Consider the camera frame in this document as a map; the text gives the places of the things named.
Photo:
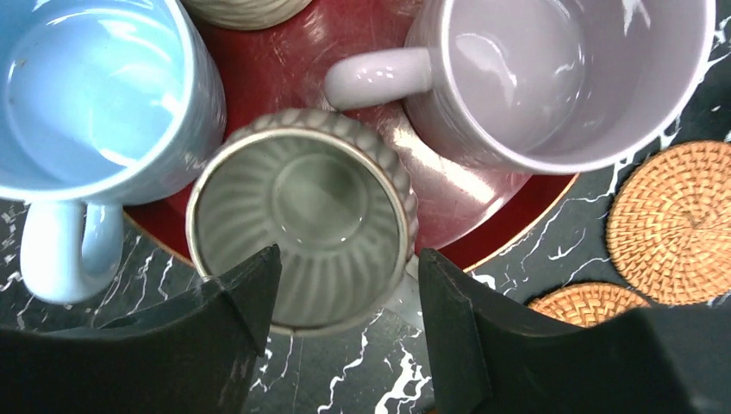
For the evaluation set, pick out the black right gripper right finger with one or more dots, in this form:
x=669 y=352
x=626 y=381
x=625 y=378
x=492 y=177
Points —
x=489 y=354

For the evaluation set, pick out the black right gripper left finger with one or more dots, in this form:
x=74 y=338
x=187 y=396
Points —
x=194 y=353

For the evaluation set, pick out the woven rattan coaster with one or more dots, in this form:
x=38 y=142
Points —
x=587 y=304
x=668 y=231

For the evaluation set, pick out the grey ribbed mug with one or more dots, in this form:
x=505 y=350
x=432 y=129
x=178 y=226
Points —
x=333 y=197

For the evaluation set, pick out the light blue textured mug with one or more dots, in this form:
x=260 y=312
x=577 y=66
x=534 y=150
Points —
x=104 y=104

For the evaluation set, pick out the red round tray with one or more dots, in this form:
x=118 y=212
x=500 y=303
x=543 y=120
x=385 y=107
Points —
x=468 y=214

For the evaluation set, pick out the lilac textured mug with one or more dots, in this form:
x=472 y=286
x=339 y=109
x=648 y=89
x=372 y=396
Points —
x=554 y=87

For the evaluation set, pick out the cream yellow mug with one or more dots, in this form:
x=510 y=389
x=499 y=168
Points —
x=245 y=15

